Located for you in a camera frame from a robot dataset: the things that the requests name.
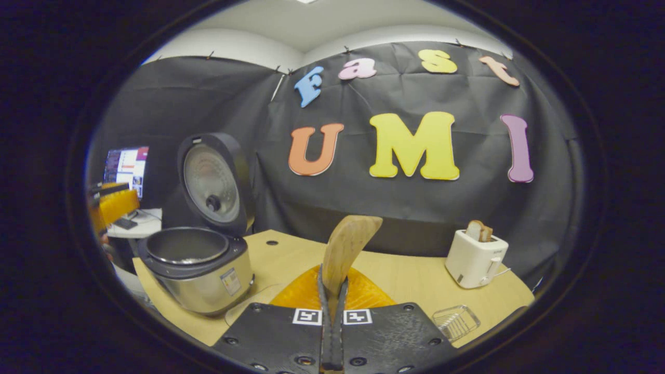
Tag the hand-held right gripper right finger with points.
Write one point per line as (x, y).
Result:
(384, 337)

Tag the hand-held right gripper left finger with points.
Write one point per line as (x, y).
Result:
(280, 337)

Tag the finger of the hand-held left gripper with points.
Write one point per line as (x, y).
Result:
(119, 205)

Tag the wooden spoon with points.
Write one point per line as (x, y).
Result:
(345, 249)

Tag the silver black rice cooker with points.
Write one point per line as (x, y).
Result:
(202, 275)

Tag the black keyboard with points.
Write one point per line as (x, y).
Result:
(124, 224)

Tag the white side desk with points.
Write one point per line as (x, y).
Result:
(143, 223)

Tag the computer monitor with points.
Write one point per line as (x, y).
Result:
(127, 166)

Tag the white toaster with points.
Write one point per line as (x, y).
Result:
(475, 262)

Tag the toasted bread slice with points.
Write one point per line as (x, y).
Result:
(480, 231)

